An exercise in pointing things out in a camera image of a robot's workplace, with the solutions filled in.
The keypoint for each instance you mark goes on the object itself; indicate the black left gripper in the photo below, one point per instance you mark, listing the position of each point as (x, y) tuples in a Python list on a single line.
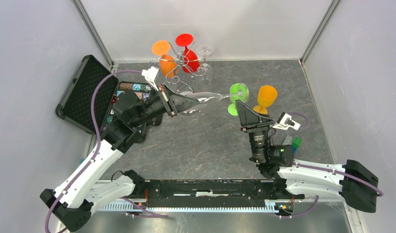
[(181, 102)]

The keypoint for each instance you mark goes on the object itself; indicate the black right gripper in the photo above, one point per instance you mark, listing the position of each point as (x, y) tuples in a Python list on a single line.
[(250, 122)]

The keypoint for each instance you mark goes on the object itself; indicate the clear wine glass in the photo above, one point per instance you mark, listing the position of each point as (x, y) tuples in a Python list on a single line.
[(205, 71), (206, 99)]

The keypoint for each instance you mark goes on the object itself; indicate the yellow plastic wine glass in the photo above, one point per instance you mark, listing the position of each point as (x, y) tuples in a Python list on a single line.
[(266, 96)]

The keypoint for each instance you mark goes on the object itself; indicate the green plastic wine glass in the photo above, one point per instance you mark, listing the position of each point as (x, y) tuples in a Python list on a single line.
[(238, 91)]

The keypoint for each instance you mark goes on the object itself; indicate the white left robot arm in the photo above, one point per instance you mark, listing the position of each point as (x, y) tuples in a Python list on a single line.
[(75, 200)]

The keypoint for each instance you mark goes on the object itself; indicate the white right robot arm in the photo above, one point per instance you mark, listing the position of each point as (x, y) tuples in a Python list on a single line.
[(351, 182)]

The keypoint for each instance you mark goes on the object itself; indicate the chrome wine glass rack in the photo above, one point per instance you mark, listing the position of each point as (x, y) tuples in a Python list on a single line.
[(183, 83)]

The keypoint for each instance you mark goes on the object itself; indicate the orange plastic wine glass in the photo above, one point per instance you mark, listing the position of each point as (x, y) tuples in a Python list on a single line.
[(167, 63)]

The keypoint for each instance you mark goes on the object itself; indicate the red plastic wine glass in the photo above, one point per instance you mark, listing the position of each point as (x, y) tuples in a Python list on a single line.
[(189, 58)]

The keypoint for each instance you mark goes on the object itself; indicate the blue green toy blocks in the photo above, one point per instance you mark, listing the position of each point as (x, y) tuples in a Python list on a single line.
[(294, 142)]

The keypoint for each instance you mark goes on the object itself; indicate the poker chip row upper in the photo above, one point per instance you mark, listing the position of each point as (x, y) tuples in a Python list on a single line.
[(137, 87)]

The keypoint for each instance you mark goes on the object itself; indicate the black poker chip case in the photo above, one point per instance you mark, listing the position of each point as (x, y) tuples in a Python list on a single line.
[(74, 106)]

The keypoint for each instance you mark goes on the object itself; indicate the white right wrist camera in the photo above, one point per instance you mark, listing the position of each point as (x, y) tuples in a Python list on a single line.
[(285, 122)]

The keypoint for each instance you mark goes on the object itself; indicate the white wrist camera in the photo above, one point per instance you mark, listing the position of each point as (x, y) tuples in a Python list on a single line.
[(150, 76), (285, 122)]

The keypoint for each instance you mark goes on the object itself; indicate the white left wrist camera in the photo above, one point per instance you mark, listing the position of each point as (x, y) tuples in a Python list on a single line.
[(150, 76)]

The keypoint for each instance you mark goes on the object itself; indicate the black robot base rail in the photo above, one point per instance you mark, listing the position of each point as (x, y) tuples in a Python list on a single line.
[(209, 195)]

